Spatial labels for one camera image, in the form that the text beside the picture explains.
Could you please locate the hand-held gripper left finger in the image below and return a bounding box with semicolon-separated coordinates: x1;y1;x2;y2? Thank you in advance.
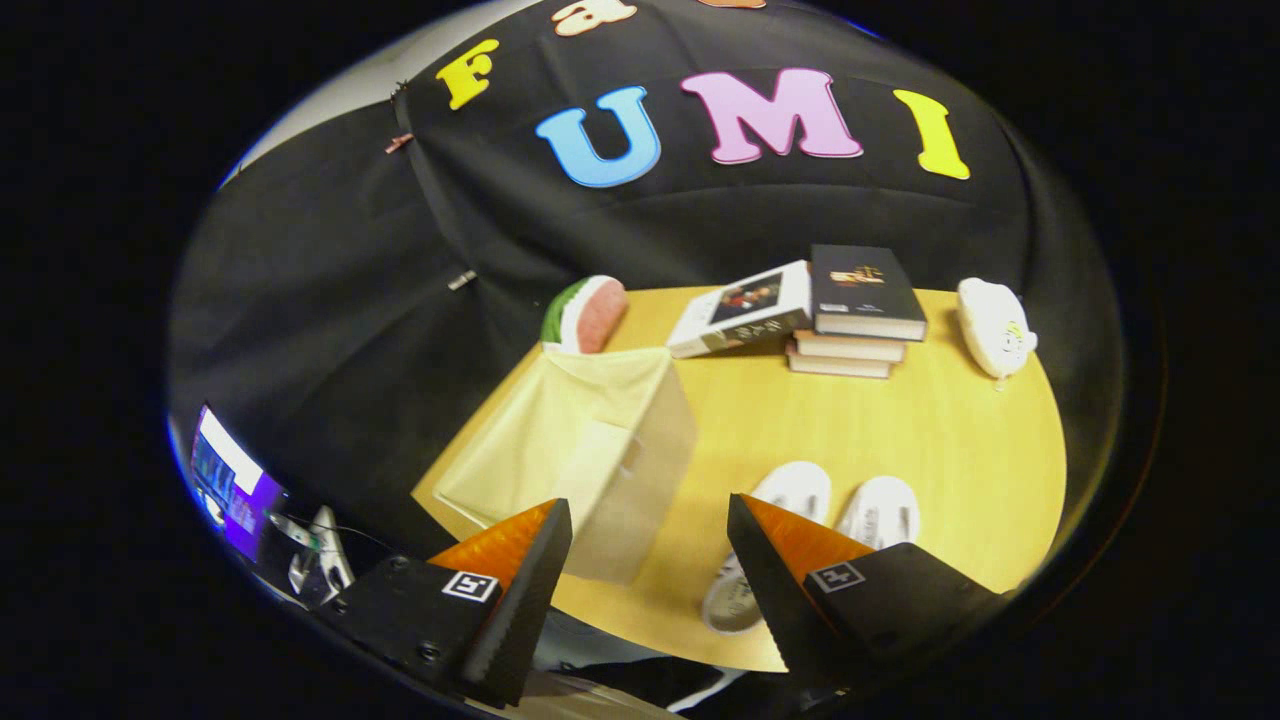
328;497;574;709

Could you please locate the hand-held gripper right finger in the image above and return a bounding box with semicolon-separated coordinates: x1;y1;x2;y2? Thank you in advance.
726;493;1006;691

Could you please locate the white shoe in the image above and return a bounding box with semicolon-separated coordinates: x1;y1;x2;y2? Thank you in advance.
700;461;833;636
835;475;921;551

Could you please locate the beige fabric storage box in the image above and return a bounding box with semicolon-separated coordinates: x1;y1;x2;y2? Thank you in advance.
432;342;699;586

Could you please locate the white grey device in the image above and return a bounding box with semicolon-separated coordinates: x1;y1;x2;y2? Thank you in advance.
270;505;356;606

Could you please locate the stacked book with pale pages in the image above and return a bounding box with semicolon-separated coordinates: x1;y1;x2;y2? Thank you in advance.
795;332;907;363
787;348;893;380

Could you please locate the white cover book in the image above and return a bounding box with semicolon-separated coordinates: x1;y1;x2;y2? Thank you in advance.
667;260;813;359

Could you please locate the monitor screen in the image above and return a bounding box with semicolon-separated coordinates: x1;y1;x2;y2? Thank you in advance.
190;405;291;561

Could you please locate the watermelon slice plush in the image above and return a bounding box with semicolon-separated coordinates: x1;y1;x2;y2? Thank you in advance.
541;275;629;355

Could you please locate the black cover book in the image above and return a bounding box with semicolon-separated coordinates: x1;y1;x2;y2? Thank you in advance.
810;245;928;342

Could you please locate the white plush toy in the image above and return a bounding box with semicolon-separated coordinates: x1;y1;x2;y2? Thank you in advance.
957;277;1039;381

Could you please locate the black backdrop cloth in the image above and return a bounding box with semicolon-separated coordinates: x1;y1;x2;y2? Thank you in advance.
168;0;1126;601

